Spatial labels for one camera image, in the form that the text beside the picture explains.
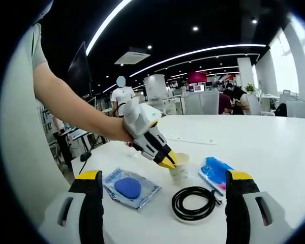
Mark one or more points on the green potted plant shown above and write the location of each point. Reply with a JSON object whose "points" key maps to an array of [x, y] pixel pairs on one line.
{"points": [[250, 88]]}

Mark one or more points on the large black screen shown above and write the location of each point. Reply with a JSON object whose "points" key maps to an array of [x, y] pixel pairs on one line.
{"points": [[78, 71]]}

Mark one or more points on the white paper cup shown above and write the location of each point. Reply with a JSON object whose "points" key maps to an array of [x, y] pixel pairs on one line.
{"points": [[179, 172]]}

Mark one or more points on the white table tabletop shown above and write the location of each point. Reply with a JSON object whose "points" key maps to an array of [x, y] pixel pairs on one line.
{"points": [[256, 178]]}

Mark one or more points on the white worn device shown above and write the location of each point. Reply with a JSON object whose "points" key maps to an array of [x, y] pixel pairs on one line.
{"points": [[45, 7]]}

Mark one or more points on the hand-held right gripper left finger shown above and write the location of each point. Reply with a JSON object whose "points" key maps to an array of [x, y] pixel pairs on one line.
{"points": [[91, 216]]}

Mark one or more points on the white table socket strip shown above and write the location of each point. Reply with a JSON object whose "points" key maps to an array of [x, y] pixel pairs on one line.
{"points": [[193, 141]]}

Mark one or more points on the grey desk partition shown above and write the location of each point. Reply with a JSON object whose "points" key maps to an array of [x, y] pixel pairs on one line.
{"points": [[200, 103]]}

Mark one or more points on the white wipes pack blue lid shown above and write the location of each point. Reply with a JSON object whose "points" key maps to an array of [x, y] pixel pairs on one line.
{"points": [[128, 188]]}

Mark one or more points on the white square pillar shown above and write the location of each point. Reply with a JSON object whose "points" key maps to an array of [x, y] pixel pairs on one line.
{"points": [[155, 87]]}

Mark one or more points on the small black oval device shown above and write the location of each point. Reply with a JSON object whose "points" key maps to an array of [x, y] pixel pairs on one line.
{"points": [[86, 156]]}

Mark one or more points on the blue tissue pack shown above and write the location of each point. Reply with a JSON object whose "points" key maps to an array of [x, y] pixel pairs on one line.
{"points": [[214, 170]]}

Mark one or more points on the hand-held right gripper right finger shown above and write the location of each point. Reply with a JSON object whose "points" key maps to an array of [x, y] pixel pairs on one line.
{"points": [[240, 216]]}

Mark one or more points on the ceiling air conditioner unit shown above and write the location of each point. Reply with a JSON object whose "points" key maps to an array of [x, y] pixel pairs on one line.
{"points": [[132, 58]]}

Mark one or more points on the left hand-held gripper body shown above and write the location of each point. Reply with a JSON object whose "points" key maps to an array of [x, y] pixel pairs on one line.
{"points": [[139, 117]]}

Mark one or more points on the red wall poster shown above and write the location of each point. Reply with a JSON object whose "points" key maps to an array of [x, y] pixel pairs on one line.
{"points": [[197, 77]]}

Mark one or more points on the person's left hand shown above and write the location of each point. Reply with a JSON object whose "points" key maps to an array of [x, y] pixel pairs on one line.
{"points": [[122, 132]]}

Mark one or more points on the person's light shirt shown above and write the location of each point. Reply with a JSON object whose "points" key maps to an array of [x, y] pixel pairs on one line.
{"points": [[17, 127]]}

